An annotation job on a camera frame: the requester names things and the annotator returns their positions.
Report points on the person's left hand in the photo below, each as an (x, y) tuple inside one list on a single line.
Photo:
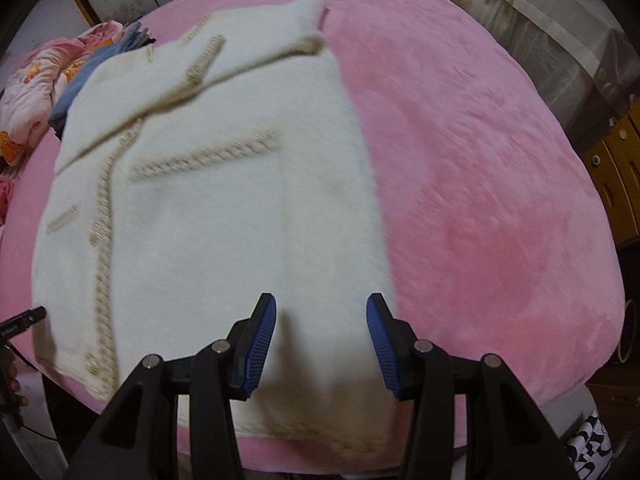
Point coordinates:
[(19, 387)]

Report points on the black and white patterned cloth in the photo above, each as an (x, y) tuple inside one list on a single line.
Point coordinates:
[(592, 445)]

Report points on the pink cloth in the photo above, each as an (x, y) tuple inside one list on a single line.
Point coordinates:
[(5, 197)]

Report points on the white fuzzy jacket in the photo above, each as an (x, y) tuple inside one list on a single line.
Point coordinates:
[(225, 200)]

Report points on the wooden drawer cabinet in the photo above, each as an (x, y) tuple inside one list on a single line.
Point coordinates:
[(617, 170)]

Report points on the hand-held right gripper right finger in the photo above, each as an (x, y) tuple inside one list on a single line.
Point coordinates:
[(382, 347)]

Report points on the pink floral quilt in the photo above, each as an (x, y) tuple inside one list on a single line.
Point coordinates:
[(30, 90)]

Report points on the pink fleece blanket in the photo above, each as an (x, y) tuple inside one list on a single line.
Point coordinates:
[(475, 185)]

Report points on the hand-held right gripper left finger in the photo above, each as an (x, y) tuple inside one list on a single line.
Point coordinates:
[(257, 345)]

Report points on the blue denim garment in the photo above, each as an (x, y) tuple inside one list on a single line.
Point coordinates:
[(80, 80)]

